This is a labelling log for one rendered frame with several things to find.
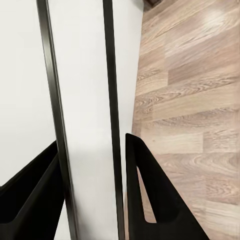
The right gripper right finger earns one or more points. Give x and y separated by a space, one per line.
174 220

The hardback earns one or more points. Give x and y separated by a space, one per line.
79 51

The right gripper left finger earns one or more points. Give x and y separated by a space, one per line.
32 200

